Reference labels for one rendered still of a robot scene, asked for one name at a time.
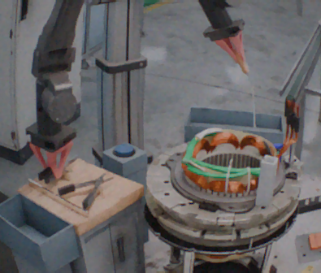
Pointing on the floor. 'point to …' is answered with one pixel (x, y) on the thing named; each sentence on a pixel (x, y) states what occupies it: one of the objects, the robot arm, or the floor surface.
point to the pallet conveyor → (297, 94)
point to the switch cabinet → (14, 73)
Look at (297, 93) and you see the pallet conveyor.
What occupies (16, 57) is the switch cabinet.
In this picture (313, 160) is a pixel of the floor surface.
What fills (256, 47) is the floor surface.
